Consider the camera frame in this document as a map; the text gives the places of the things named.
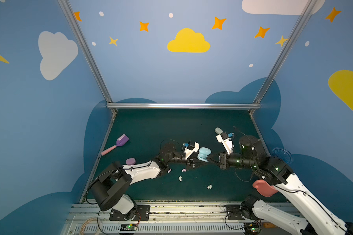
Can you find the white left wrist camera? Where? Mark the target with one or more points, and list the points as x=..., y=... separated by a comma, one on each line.
x=189, y=149

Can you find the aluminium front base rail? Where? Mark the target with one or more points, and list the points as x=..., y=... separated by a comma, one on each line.
x=166, y=218

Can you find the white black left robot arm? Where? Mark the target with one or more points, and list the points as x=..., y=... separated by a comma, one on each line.
x=109, y=188

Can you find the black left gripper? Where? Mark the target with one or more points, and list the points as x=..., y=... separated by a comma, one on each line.
x=189, y=161

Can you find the aluminium left side rail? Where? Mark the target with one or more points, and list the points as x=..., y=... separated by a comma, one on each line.
x=96, y=135

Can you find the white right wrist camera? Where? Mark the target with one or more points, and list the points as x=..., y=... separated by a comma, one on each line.
x=226, y=140

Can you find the purple earbud charging case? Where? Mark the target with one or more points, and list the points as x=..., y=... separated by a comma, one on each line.
x=130, y=161

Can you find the aluminium corner post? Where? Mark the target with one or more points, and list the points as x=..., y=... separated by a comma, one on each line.
x=286, y=49
x=73, y=23

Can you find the pink toy watering can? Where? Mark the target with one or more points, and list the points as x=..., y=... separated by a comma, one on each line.
x=264, y=189

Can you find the purple pink toy scoop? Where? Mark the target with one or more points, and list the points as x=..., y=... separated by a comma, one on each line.
x=123, y=139

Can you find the aluminium right corner post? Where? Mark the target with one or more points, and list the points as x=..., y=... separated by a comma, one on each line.
x=286, y=49

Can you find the green controller circuit board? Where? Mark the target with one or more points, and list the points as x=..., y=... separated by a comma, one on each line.
x=128, y=228
x=252, y=228

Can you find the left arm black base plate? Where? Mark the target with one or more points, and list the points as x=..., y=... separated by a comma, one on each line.
x=141, y=212

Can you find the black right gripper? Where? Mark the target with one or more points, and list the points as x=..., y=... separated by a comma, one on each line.
x=222, y=160

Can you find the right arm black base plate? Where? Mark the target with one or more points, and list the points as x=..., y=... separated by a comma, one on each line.
x=235, y=213

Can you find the white earbud charging case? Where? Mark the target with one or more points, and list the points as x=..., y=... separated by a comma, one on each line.
x=218, y=131

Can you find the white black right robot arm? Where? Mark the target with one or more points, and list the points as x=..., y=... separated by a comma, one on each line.
x=317, y=219

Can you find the aluminium left corner post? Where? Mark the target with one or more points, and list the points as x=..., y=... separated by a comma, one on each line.
x=73, y=23

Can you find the light blue earbud charging case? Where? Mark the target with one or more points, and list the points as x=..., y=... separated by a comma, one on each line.
x=203, y=154

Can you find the aluminium back frame rail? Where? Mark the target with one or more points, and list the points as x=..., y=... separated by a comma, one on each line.
x=183, y=106

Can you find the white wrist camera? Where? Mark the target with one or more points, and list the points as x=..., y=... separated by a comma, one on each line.
x=226, y=140
x=189, y=149

